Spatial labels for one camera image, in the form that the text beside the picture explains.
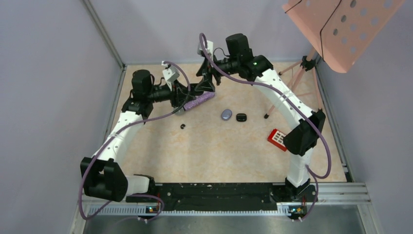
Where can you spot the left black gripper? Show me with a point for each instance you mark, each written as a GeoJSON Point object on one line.
{"type": "Point", "coordinates": [180, 94]}

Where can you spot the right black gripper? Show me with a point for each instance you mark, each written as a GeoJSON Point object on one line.
{"type": "Point", "coordinates": [206, 85]}

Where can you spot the lavender earbud charging case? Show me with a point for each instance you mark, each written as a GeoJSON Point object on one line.
{"type": "Point", "coordinates": [226, 114]}

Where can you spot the black earbud case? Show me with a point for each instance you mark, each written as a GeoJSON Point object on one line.
{"type": "Point", "coordinates": [241, 117]}
{"type": "Point", "coordinates": [194, 90]}

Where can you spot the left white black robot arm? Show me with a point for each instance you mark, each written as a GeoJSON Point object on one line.
{"type": "Point", "coordinates": [103, 175]}

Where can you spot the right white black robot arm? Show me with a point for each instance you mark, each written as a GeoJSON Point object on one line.
{"type": "Point", "coordinates": [306, 124]}

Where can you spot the purple glitter microphone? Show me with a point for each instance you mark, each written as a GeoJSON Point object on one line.
{"type": "Point", "coordinates": [196, 102]}

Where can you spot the red white toy block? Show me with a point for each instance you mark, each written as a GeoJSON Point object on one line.
{"type": "Point", "coordinates": [276, 138]}

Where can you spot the pink music stand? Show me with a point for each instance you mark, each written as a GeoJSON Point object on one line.
{"type": "Point", "coordinates": [338, 30]}

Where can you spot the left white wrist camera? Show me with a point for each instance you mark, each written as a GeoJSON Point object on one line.
{"type": "Point", "coordinates": [170, 74]}

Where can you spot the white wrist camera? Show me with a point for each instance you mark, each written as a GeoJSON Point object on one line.
{"type": "Point", "coordinates": [209, 48]}
{"type": "Point", "coordinates": [170, 74]}

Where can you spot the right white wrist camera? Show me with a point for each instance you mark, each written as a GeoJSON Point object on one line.
{"type": "Point", "coordinates": [209, 48]}

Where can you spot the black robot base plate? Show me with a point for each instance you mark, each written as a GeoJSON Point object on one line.
{"type": "Point", "coordinates": [224, 197]}

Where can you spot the aluminium frame rail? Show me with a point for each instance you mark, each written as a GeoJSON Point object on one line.
{"type": "Point", "coordinates": [318, 200]}

